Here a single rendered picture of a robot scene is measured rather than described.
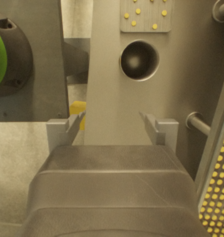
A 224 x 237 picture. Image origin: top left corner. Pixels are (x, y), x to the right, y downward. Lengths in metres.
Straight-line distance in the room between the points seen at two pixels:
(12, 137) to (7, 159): 0.21
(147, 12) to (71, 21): 0.89
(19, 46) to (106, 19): 0.22
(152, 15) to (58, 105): 0.30
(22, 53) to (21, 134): 1.23
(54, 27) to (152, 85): 0.27
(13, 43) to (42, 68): 0.06
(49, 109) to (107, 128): 0.18
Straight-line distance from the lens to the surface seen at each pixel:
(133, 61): 0.46
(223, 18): 0.53
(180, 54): 0.49
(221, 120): 0.38
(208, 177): 0.43
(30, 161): 1.62
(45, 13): 0.37
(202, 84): 0.52
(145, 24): 0.47
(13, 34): 0.35
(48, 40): 0.36
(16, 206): 1.97
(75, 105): 0.52
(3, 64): 0.31
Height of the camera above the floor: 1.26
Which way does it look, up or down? 73 degrees down
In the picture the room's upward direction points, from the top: 180 degrees counter-clockwise
